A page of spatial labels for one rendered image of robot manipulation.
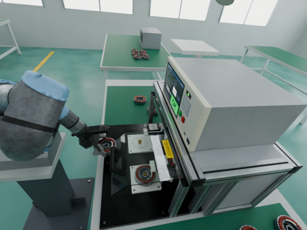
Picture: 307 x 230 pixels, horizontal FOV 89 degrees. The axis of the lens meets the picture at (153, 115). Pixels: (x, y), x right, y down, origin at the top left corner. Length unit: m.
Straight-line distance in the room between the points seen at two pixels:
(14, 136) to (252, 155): 0.75
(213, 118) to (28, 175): 0.96
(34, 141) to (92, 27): 4.92
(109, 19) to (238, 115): 4.88
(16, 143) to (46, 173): 0.59
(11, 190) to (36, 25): 4.42
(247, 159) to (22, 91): 0.73
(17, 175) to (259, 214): 1.25
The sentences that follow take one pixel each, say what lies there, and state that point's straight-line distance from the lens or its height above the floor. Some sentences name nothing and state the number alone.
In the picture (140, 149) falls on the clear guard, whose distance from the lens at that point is 0.65.
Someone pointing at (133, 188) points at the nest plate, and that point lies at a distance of 0.88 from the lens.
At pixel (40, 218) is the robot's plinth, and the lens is 1.81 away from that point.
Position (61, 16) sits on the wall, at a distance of 5.41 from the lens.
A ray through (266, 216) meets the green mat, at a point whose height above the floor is 0.75.
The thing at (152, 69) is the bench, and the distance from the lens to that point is 2.22.
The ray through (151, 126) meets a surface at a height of 0.92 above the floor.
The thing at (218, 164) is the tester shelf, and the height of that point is 1.11.
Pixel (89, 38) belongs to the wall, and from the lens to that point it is 5.37.
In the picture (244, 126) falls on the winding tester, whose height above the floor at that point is 1.23.
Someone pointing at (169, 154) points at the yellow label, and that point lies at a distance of 0.65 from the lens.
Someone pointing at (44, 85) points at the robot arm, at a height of 1.35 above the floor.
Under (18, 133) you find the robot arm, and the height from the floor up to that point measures 1.28.
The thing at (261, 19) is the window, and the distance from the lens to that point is 6.89.
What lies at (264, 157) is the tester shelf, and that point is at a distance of 0.75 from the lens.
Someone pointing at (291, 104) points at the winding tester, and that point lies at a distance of 0.70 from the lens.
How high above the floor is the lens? 1.57
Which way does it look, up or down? 38 degrees down
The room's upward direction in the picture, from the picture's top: 7 degrees clockwise
